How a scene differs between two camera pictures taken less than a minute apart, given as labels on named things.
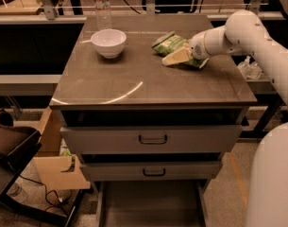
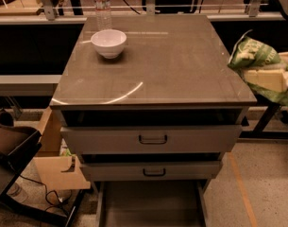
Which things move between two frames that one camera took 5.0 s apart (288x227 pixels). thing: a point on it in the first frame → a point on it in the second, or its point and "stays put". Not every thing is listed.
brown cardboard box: [58, 171] stays put
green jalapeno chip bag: [170, 43] → [249, 54]
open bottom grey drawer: [151, 203] stays put
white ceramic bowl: [110, 43] stays put
